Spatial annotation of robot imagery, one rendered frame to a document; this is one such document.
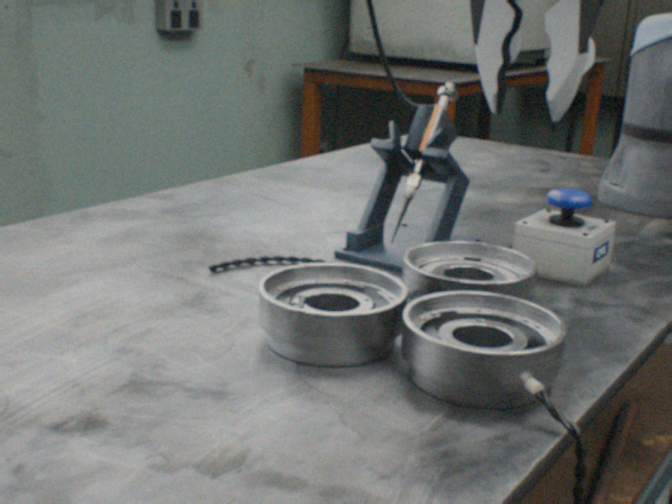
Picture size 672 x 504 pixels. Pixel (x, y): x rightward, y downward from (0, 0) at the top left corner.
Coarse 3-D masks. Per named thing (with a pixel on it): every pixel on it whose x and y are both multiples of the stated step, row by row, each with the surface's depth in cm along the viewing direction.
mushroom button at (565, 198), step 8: (552, 192) 76; (560, 192) 75; (568, 192) 75; (576, 192) 76; (584, 192) 76; (552, 200) 75; (560, 200) 75; (568, 200) 74; (576, 200) 74; (584, 200) 75; (568, 208) 75; (576, 208) 74; (584, 208) 75; (560, 216) 77; (568, 216) 76
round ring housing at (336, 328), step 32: (320, 288) 62; (384, 288) 63; (288, 320) 55; (320, 320) 55; (352, 320) 55; (384, 320) 56; (288, 352) 57; (320, 352) 56; (352, 352) 56; (384, 352) 58
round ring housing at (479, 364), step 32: (416, 320) 57; (480, 320) 58; (544, 320) 57; (416, 352) 52; (448, 352) 51; (480, 352) 50; (512, 352) 50; (544, 352) 51; (448, 384) 51; (480, 384) 50; (512, 384) 50; (544, 384) 51
